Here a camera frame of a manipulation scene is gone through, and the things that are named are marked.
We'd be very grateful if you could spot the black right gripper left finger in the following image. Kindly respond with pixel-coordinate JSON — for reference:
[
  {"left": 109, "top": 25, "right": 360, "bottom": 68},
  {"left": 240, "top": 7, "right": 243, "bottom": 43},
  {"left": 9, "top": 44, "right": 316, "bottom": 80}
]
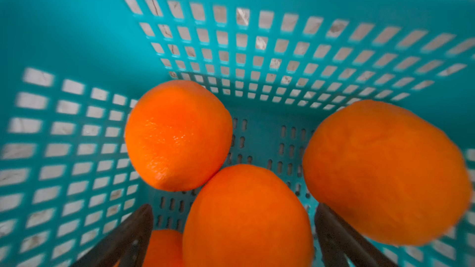
[{"left": 73, "top": 204, "right": 154, "bottom": 267}]

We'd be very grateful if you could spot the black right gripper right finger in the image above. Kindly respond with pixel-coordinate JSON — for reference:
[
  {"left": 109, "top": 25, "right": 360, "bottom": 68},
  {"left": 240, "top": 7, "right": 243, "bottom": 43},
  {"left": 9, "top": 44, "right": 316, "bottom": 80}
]
[{"left": 314, "top": 203, "right": 398, "bottom": 267}]

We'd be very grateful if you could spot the orange fruit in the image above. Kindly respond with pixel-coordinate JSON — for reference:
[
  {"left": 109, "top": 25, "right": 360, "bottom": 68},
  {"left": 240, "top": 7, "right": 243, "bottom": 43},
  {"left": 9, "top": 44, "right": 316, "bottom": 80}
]
[
  {"left": 125, "top": 80, "right": 233, "bottom": 192},
  {"left": 183, "top": 164, "right": 314, "bottom": 267},
  {"left": 142, "top": 229, "right": 184, "bottom": 267},
  {"left": 303, "top": 100, "right": 473, "bottom": 245}
]

